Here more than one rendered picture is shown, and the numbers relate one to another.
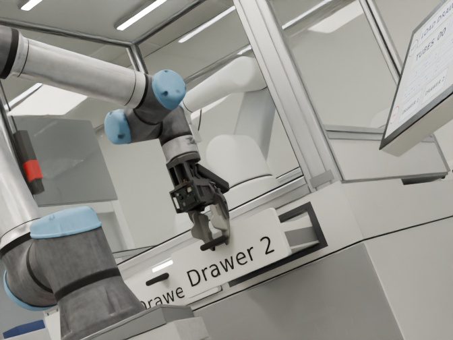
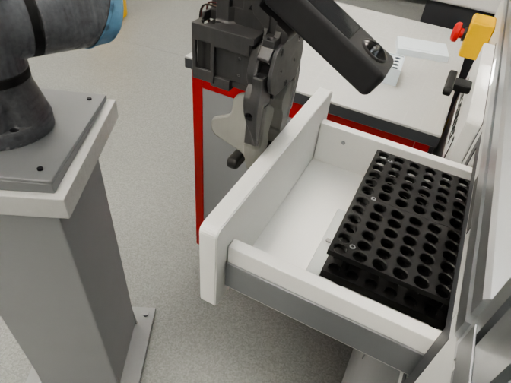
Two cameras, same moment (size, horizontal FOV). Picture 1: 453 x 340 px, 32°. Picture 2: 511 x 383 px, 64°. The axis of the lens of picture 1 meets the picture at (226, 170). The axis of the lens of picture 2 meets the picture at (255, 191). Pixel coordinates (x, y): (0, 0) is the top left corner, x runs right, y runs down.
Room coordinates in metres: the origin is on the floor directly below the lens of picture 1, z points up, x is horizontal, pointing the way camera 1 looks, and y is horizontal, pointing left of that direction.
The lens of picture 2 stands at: (1.68, -0.29, 1.18)
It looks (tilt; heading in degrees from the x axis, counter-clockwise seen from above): 42 degrees down; 84
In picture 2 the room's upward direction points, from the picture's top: 6 degrees clockwise
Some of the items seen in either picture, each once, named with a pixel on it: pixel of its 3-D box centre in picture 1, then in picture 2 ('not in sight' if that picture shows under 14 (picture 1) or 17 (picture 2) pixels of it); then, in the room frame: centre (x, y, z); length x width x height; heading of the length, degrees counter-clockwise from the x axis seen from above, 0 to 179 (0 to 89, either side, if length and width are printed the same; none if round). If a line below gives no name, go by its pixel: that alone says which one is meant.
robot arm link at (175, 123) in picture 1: (168, 119); not in sight; (1.70, 0.08, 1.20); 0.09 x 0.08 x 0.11; 131
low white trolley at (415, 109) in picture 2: not in sight; (318, 158); (1.99, 0.75, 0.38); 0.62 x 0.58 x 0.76; 61
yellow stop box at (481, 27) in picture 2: not in sight; (475, 36); (2.20, 0.55, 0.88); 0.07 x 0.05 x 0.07; 61
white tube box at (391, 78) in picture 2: not in sight; (373, 64); (2.02, 0.59, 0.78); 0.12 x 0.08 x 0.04; 156
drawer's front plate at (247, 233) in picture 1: (228, 254); (275, 181); (1.74, 0.06, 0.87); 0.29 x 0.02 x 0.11; 61
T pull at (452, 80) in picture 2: (160, 278); (458, 84); (2.03, 0.26, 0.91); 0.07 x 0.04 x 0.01; 61
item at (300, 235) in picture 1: (274, 248); (461, 261); (1.92, -0.04, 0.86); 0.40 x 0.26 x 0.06; 151
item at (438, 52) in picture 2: not in sight; (421, 49); (2.18, 0.73, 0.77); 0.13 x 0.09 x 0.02; 164
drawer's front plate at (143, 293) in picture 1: (170, 289); (468, 108); (2.05, 0.25, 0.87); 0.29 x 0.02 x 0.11; 61
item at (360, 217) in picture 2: not in sight; (363, 197); (1.82, 0.02, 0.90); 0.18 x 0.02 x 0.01; 61
